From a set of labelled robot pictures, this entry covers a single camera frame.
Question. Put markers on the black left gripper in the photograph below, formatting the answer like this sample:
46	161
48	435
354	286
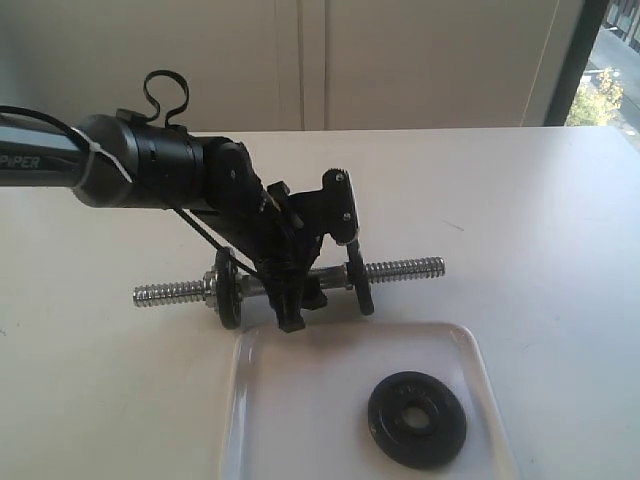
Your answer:
281	243

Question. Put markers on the chrome threaded dumbbell bar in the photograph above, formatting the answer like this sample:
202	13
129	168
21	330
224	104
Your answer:
332	277

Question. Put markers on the black weight plate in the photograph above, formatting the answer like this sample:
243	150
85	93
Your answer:
416	420
228	299
357	275

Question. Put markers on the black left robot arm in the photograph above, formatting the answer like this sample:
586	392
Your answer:
122	161

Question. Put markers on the chrome collar nut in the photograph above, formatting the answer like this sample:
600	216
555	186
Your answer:
209	289

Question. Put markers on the white rectangular tray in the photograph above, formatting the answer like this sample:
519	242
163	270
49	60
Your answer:
298	404

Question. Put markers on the white cabinet doors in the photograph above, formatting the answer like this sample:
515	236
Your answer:
293	65

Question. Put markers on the white zip tie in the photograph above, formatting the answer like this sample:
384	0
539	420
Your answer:
97	152

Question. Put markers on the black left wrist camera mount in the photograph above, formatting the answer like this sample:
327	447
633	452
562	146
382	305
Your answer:
330	210

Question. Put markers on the black window frame post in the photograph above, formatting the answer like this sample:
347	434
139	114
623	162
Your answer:
576	58

